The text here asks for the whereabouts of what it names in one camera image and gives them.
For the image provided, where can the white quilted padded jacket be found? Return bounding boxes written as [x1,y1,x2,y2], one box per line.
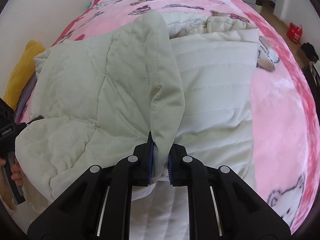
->
[16,11,259,239]

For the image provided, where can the person's left hand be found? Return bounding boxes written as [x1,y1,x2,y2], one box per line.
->
[11,159,23,186]

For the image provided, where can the grey folded garment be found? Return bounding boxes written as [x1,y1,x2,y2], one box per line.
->
[14,73,37,124]

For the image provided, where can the yellow folded garment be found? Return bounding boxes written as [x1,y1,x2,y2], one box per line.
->
[3,40,45,110]

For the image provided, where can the pink cartoon print blanket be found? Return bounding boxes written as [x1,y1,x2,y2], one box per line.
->
[57,0,319,231]

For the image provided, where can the black bag on floor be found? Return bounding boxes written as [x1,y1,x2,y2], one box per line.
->
[300,42,319,62]

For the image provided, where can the red bag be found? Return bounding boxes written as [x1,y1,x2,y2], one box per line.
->
[286,23,303,44]

